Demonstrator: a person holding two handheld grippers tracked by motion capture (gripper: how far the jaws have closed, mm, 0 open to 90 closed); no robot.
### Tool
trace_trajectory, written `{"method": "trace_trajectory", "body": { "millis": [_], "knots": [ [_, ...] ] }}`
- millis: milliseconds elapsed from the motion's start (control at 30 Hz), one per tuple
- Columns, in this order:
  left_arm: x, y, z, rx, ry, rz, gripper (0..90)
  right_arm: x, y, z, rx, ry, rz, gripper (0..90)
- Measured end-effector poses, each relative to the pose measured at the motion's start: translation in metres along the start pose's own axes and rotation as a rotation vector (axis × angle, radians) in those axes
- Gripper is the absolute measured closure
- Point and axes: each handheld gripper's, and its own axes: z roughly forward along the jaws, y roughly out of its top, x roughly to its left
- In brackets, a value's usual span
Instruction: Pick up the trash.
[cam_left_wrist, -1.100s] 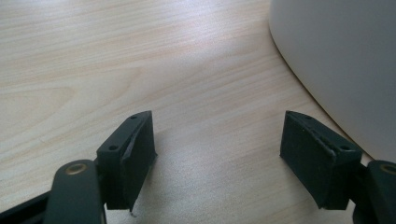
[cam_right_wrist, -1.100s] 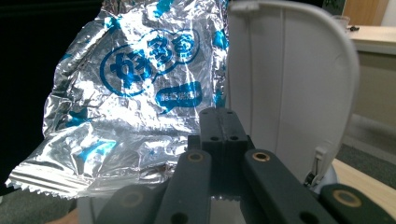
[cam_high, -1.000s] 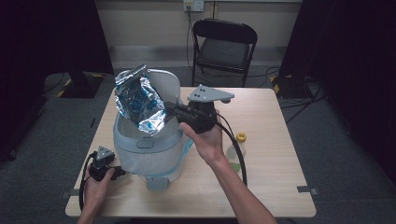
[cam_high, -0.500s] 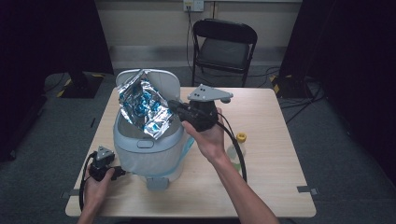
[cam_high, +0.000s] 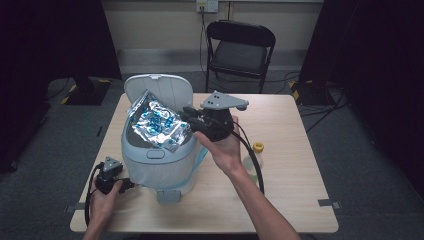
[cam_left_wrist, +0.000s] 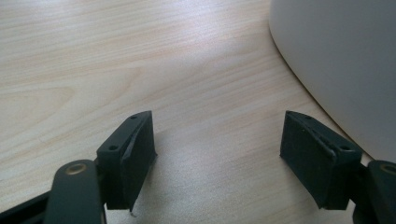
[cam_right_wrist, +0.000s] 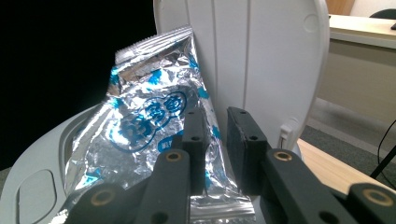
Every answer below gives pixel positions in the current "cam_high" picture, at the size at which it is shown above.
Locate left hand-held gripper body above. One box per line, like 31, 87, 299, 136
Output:
95, 156, 125, 196

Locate grey tape piece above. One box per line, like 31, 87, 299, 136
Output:
64, 201, 91, 214
317, 198, 342, 210

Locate black floor cables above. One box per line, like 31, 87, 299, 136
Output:
266, 71, 350, 134

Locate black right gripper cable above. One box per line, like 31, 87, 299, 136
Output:
231, 121, 266, 196

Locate black curtain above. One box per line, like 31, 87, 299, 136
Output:
298, 0, 424, 201
0, 0, 123, 174

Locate white wall socket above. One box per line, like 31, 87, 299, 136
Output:
195, 0, 219, 14

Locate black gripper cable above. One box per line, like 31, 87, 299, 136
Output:
84, 162, 106, 228
231, 121, 266, 196

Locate clear bottle with yellow cap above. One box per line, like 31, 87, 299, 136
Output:
242, 142, 266, 186

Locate silver foil snack bag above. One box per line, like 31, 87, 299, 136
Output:
126, 89, 194, 154

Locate black stand base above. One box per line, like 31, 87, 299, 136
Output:
60, 77, 113, 107
288, 79, 335, 107

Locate person's right hand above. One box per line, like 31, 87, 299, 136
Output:
194, 114, 245, 177

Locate black wall socket cable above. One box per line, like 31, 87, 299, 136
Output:
198, 6, 208, 78

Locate black folding chair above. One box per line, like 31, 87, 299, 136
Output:
205, 19, 277, 94

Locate person's left hand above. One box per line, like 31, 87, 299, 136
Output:
89, 176, 125, 228

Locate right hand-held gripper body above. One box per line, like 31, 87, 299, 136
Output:
196, 90, 250, 143

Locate clear plastic bin liner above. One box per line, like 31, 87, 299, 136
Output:
123, 146, 210, 195

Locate white grey pedal trash bin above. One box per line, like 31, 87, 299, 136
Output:
120, 73, 210, 206

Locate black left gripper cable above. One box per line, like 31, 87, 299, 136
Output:
84, 162, 106, 228

